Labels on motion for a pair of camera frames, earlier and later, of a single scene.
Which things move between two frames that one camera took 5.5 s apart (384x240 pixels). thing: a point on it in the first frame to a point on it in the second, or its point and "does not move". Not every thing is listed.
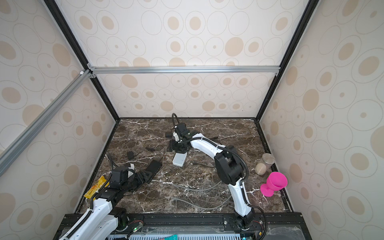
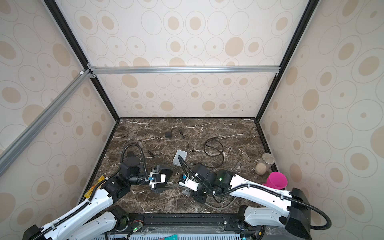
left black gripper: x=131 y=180 does not move
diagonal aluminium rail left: x=11 y=152 does not move
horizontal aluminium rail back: x=263 y=71 does not move
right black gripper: x=181 y=151 to x=199 y=199
